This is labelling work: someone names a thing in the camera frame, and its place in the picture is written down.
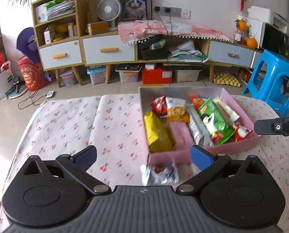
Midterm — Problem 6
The white red-label snack packet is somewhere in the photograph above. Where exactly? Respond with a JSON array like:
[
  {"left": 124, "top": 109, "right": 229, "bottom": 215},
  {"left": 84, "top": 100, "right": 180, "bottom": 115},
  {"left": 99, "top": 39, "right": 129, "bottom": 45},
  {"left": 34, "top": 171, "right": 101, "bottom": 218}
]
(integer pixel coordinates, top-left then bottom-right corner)
[{"left": 213, "top": 96, "right": 240, "bottom": 124}]

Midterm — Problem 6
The silver blue snack packet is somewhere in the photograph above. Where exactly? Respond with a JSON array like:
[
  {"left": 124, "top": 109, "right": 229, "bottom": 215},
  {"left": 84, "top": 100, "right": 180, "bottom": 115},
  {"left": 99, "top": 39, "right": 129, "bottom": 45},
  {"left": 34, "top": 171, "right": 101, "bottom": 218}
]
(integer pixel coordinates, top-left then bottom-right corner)
[{"left": 140, "top": 163, "right": 179, "bottom": 186}]

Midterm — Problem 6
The orange lotus biscuit packet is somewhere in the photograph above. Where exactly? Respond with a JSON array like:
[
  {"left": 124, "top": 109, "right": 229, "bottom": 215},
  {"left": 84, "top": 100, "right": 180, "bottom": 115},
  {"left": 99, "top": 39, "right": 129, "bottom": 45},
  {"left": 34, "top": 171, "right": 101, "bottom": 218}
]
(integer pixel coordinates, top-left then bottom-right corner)
[{"left": 165, "top": 96, "right": 190, "bottom": 124}]

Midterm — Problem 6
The white grey cookie packet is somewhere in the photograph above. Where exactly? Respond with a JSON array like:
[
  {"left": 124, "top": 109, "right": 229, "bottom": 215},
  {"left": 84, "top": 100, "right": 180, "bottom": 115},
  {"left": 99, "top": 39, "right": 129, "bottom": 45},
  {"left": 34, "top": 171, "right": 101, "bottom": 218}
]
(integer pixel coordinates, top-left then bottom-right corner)
[{"left": 186, "top": 104, "right": 214, "bottom": 148}]

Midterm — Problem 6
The pink snack packet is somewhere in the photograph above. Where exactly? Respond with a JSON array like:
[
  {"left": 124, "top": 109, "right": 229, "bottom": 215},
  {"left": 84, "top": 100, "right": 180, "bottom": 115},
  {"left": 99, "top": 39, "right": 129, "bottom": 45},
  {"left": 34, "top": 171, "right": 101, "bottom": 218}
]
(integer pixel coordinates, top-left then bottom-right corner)
[{"left": 168, "top": 122, "right": 195, "bottom": 150}]

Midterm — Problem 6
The green snack packet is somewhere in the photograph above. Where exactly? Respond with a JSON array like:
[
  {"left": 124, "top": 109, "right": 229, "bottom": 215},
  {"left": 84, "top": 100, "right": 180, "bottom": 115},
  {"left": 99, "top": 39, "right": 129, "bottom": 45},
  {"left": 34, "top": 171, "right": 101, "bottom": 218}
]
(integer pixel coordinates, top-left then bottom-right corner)
[{"left": 198, "top": 98, "right": 234, "bottom": 146}]

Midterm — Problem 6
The red white snack packet right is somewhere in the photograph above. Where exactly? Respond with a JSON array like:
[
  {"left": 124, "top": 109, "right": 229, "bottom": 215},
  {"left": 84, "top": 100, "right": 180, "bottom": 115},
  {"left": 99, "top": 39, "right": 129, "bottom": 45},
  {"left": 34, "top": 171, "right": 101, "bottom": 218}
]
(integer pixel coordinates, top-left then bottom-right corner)
[{"left": 231, "top": 121, "right": 252, "bottom": 142}]

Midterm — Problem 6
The cherry print tablecloth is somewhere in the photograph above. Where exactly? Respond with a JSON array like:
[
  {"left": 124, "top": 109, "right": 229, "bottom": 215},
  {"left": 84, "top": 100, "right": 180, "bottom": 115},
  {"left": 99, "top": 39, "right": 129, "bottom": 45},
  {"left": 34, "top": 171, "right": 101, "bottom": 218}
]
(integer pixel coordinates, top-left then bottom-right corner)
[{"left": 5, "top": 94, "right": 289, "bottom": 229}]

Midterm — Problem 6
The blue plastic stool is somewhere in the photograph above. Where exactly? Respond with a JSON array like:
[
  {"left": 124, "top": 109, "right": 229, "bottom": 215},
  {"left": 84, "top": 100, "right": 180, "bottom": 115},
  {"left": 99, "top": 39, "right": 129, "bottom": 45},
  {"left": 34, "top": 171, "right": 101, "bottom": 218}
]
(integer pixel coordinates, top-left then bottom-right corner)
[{"left": 243, "top": 50, "right": 289, "bottom": 117}]

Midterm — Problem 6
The yellow snack packet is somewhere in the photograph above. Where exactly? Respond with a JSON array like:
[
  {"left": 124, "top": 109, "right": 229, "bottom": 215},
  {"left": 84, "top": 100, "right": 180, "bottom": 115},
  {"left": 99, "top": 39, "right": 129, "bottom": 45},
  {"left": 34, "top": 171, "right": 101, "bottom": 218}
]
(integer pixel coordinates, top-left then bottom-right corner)
[{"left": 144, "top": 111, "right": 175, "bottom": 153}]

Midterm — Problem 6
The orange snack packet in box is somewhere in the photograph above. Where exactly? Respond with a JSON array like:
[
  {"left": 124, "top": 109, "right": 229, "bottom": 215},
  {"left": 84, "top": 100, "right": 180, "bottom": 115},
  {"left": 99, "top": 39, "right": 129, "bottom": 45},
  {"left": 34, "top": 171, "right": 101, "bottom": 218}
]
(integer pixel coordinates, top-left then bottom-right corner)
[{"left": 190, "top": 96, "right": 207, "bottom": 110}]

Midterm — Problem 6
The yellow egg tray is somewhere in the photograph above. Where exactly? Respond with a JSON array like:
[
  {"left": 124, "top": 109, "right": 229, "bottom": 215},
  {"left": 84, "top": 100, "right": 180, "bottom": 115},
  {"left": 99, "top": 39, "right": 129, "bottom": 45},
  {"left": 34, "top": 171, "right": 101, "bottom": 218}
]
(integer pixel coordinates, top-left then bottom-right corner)
[{"left": 213, "top": 69, "right": 241, "bottom": 87}]

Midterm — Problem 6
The red snack packet left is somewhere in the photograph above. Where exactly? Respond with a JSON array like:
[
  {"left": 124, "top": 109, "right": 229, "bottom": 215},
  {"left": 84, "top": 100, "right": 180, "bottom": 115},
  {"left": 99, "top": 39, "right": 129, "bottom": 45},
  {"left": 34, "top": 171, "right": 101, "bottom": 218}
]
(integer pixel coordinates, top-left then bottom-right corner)
[{"left": 151, "top": 96, "right": 167, "bottom": 116}]

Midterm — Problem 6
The orange fruit lower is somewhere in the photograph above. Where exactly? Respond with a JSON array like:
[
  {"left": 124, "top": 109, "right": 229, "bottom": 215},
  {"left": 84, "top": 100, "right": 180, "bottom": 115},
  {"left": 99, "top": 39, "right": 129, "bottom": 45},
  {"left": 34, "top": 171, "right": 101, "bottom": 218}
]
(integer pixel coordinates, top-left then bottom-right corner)
[{"left": 246, "top": 37, "right": 258, "bottom": 49}]

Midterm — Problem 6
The orange fruit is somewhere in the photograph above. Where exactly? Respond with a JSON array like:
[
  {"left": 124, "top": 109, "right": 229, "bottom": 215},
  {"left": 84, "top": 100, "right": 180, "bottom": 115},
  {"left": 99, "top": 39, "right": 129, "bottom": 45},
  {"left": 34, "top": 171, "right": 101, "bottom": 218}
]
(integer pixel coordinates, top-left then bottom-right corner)
[
  {"left": 246, "top": 37, "right": 258, "bottom": 49},
  {"left": 235, "top": 19, "right": 248, "bottom": 32}
]

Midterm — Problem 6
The black microwave oven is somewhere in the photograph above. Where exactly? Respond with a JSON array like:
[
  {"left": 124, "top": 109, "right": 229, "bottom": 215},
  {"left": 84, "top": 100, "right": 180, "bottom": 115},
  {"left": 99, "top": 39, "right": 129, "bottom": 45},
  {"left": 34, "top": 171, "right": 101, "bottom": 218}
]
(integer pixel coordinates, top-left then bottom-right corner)
[{"left": 259, "top": 23, "right": 288, "bottom": 56}]

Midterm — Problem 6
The white storage bin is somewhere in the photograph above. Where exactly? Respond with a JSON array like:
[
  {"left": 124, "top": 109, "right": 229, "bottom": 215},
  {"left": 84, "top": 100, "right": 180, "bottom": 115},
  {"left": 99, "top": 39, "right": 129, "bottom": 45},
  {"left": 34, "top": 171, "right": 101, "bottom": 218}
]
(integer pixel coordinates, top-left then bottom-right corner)
[{"left": 174, "top": 70, "right": 201, "bottom": 83}]

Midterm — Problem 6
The pink cardboard snack box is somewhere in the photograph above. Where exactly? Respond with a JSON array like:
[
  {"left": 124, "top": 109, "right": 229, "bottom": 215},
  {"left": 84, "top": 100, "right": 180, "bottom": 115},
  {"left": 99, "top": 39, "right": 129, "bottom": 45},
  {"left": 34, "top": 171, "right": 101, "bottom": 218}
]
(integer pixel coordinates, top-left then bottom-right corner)
[{"left": 139, "top": 86, "right": 260, "bottom": 166}]

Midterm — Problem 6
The clear storage bin blue lid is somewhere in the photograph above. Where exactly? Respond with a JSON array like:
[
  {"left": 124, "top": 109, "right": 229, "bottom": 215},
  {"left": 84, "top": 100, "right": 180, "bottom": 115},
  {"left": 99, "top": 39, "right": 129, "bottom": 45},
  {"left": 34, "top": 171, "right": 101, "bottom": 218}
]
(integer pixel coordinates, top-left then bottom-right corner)
[{"left": 87, "top": 65, "right": 106, "bottom": 85}]

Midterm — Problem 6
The red printed bag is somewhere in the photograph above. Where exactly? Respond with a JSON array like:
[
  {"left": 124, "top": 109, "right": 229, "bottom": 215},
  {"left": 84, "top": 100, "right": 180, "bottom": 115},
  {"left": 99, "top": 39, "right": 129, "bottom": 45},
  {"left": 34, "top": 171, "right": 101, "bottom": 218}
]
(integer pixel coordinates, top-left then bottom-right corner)
[{"left": 17, "top": 56, "right": 48, "bottom": 92}]

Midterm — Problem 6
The red box under cabinet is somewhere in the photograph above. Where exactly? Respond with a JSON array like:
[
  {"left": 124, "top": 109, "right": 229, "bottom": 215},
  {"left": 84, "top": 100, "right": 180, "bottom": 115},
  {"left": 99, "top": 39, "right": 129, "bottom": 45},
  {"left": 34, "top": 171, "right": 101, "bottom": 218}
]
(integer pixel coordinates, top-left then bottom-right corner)
[{"left": 142, "top": 68, "right": 173, "bottom": 85}]

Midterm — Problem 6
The clear storage bin orange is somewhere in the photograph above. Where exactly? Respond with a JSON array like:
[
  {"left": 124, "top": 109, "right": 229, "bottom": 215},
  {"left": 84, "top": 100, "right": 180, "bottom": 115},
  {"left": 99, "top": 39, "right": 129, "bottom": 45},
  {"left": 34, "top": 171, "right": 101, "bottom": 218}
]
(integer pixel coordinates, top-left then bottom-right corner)
[{"left": 116, "top": 64, "right": 142, "bottom": 83}]

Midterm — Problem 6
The orange fruit upper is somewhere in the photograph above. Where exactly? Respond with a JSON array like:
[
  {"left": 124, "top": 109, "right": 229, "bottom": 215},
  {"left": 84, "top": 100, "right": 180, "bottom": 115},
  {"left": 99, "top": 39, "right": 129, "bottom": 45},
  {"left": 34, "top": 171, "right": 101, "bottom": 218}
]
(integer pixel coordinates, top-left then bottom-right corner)
[{"left": 235, "top": 19, "right": 248, "bottom": 32}]

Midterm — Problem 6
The wooden TV cabinet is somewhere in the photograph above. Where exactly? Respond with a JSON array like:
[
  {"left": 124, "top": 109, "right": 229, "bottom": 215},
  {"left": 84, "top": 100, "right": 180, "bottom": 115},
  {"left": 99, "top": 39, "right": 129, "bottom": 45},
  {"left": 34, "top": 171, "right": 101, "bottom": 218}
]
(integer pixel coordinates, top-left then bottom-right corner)
[{"left": 31, "top": 0, "right": 263, "bottom": 88}]

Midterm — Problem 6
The black box in cabinet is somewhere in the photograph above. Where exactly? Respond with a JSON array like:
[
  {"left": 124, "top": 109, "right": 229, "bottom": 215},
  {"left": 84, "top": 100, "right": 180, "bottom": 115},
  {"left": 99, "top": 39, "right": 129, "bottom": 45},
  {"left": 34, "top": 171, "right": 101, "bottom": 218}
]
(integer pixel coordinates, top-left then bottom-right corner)
[{"left": 138, "top": 34, "right": 169, "bottom": 61}]

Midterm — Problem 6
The purple hat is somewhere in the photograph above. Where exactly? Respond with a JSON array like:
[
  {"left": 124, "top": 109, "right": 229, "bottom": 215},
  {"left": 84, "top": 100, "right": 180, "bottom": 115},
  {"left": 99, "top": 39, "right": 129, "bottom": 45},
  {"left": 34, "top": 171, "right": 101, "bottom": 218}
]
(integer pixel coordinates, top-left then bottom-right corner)
[{"left": 16, "top": 27, "right": 41, "bottom": 64}]

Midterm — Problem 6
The pink cloth on cabinet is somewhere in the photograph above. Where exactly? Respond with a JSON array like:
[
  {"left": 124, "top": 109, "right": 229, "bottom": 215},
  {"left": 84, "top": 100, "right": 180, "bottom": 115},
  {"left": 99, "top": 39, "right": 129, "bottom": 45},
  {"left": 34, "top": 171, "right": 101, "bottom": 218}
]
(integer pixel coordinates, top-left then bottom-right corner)
[{"left": 118, "top": 20, "right": 233, "bottom": 45}]

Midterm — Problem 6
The stack of papers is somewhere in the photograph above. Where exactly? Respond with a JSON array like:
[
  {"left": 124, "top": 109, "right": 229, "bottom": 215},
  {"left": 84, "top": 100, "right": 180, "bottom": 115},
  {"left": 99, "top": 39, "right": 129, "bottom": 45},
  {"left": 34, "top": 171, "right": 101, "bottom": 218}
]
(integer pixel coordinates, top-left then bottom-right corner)
[{"left": 35, "top": 0, "right": 75, "bottom": 23}]

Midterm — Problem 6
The white desk fan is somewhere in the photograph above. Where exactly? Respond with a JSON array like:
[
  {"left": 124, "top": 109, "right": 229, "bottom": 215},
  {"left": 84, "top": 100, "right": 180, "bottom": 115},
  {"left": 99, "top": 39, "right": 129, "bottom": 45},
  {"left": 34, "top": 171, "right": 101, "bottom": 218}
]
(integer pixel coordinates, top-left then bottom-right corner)
[{"left": 97, "top": 0, "right": 121, "bottom": 31}]

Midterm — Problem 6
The framed cat picture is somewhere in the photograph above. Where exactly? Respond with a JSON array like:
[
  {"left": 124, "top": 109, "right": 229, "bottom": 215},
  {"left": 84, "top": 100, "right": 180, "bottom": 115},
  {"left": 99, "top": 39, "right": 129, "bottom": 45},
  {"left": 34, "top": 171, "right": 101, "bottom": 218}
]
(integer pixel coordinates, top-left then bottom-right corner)
[{"left": 118, "top": 0, "right": 152, "bottom": 22}]

